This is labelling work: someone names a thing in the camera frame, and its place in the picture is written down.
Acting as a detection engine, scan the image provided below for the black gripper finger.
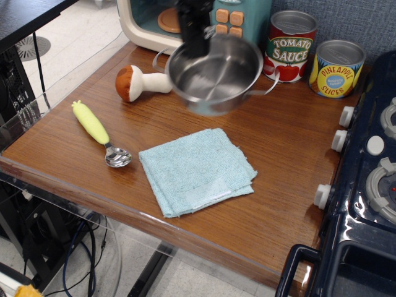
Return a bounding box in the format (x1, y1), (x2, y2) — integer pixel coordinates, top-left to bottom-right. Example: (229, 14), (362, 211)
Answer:
(175, 0), (214, 59)

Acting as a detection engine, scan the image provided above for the stainless steel pan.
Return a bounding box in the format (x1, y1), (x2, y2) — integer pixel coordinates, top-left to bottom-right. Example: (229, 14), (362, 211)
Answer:
(152, 34), (280, 116)

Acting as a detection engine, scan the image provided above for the light blue folded towel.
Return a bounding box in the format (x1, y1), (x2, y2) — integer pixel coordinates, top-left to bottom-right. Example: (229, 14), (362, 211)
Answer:
(139, 128), (257, 218)

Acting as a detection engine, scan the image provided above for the teal toy microwave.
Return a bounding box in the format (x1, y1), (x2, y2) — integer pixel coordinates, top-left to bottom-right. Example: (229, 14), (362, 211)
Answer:
(116, 1), (272, 54)

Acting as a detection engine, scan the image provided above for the plush brown mushroom toy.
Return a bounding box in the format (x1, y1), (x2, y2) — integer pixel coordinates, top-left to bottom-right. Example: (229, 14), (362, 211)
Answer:
(115, 65), (173, 102)

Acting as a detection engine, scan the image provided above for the tomato sauce can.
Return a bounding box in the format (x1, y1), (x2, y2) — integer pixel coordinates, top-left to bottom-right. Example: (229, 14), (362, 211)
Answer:
(263, 10), (318, 83)

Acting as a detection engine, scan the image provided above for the pineapple slices can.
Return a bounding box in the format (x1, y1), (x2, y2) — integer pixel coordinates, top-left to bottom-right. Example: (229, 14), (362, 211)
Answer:
(309, 40), (366, 99)

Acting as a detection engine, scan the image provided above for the black desk at left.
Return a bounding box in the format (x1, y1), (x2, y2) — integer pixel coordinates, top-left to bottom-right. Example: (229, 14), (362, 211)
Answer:
(1, 0), (77, 53)

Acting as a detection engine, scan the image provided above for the white stove knob top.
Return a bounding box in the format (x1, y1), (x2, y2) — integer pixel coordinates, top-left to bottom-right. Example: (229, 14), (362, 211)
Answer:
(338, 106), (355, 128)

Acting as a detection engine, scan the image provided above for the white stove knob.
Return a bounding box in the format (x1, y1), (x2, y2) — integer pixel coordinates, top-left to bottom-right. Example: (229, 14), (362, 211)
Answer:
(314, 184), (332, 210)
(331, 130), (347, 153)
(338, 106), (355, 128)

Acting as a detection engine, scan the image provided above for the white stove knob middle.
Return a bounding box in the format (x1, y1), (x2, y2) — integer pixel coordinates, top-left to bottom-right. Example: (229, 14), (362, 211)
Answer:
(331, 130), (347, 153)

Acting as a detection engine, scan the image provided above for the white stove knob bottom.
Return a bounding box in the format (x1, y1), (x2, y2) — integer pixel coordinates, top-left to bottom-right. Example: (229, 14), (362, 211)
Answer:
(314, 184), (332, 210)

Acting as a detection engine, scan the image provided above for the dark blue toy stove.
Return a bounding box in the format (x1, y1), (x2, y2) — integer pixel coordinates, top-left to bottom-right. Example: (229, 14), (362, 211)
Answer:
(276, 51), (395, 296)

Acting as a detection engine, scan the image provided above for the yellow sponge at corner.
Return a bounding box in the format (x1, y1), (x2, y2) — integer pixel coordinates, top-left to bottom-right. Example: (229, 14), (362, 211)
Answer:
(14, 285), (43, 297)

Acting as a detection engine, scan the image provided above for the spoon with yellow handle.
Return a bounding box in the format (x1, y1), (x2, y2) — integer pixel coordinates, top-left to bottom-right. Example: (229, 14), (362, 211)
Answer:
(72, 100), (132, 168)

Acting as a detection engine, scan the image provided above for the blue cable under table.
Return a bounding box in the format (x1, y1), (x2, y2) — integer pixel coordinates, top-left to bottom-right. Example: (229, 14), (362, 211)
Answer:
(61, 216), (97, 297)

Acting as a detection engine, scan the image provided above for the black cable under table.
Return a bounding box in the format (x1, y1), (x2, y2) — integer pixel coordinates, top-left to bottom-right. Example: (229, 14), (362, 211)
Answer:
(46, 213), (109, 297)

